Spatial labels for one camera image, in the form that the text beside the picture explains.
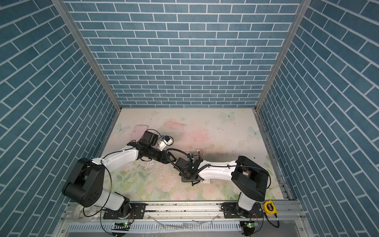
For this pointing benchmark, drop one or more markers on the aluminium corner post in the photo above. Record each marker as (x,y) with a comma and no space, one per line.
(79,39)
(283,51)

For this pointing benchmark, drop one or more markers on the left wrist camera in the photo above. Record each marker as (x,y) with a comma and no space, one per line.
(165,141)

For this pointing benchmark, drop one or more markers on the aluminium corner post right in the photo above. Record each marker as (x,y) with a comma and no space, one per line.
(283,51)

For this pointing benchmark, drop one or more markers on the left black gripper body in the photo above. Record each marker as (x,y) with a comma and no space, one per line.
(156,154)

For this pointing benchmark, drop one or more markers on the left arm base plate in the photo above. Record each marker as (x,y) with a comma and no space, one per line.
(128,211)

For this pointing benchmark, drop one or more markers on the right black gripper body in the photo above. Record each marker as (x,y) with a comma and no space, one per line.
(187,176)

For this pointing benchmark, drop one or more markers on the clear tape roll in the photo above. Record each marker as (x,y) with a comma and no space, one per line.
(79,216)

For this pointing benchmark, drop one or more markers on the aluminium front rail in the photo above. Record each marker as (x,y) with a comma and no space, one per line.
(190,218)

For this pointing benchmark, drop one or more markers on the aluminium corner post left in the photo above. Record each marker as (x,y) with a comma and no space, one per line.
(79,39)

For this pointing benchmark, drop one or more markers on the pink flat case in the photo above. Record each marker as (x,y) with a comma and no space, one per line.
(138,131)

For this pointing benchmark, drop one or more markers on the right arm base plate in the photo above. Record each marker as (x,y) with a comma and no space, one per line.
(232,210)

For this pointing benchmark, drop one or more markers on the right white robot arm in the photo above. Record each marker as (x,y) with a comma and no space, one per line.
(251,179)

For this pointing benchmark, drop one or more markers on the yellow tape measure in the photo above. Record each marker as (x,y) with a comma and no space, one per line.
(270,208)

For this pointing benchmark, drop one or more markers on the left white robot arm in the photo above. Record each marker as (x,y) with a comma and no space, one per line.
(85,184)

